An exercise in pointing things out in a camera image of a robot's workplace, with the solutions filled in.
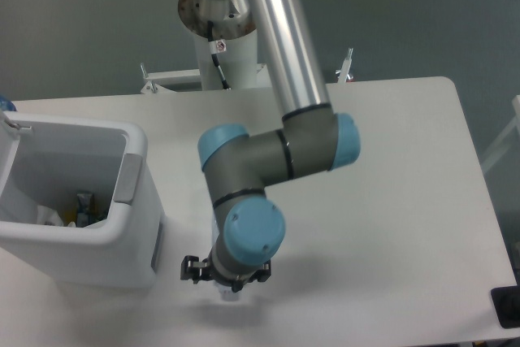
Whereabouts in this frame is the white trash can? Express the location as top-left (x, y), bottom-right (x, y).
top-left (1, 111), bottom-right (165, 288)

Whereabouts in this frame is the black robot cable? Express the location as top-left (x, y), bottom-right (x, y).
top-left (206, 20), bottom-right (232, 90)

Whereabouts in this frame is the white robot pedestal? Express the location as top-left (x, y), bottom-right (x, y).
top-left (141, 31), bottom-right (271, 94)

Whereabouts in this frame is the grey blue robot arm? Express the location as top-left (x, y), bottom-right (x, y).
top-left (178, 0), bottom-right (361, 292)

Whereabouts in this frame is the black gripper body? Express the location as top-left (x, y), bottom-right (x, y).
top-left (207, 255), bottom-right (260, 293)

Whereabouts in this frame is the black device at table edge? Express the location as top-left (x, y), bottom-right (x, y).
top-left (491, 285), bottom-right (519, 329)

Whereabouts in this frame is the clear plastic bottle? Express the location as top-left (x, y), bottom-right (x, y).
top-left (214, 282), bottom-right (240, 302)

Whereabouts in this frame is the white frame at right edge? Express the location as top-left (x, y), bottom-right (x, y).
top-left (480, 95), bottom-right (519, 175)

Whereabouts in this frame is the blue object at left edge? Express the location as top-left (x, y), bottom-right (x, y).
top-left (0, 95), bottom-right (17, 112)

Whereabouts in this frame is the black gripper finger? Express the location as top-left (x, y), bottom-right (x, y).
top-left (180, 255), bottom-right (211, 284)
top-left (250, 260), bottom-right (271, 283)

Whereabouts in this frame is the trash inside can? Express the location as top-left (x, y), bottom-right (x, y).
top-left (36, 191), bottom-right (110, 228)

